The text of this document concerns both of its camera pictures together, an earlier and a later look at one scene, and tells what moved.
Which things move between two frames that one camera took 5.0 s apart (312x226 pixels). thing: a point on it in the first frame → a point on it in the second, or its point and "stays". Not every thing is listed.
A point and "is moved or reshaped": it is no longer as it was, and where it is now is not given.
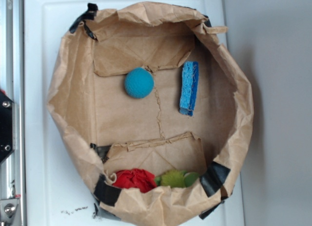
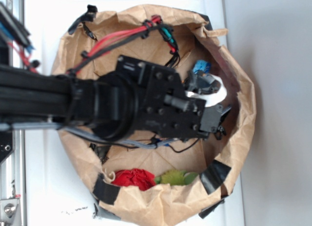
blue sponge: (189, 82) is moved or reshaped
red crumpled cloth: (142, 180) stays
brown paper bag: (150, 110) stays
